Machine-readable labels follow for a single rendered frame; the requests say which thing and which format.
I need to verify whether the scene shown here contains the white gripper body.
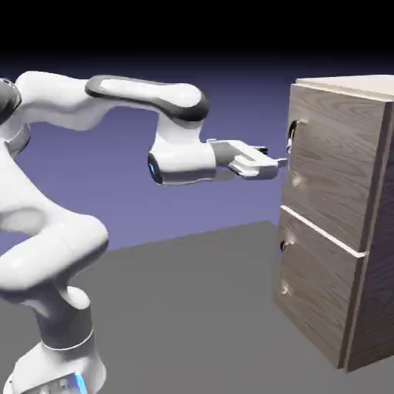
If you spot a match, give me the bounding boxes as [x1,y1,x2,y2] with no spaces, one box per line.
[228,140,279,181]

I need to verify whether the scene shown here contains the tall wood cabinet door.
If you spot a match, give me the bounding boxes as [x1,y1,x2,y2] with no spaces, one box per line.
[281,83,389,254]

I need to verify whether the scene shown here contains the light wood cabinet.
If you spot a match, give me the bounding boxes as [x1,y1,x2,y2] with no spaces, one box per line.
[272,74,394,372]

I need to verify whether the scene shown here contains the short wood cabinet door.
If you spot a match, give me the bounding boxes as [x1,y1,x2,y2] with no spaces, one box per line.
[272,206,365,369]

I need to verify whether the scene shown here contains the long curved metal handle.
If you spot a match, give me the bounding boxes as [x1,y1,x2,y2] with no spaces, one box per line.
[285,119,301,187]

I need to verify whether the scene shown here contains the short curved metal handle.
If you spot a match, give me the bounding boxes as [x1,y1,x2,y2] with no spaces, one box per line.
[279,236,293,296]

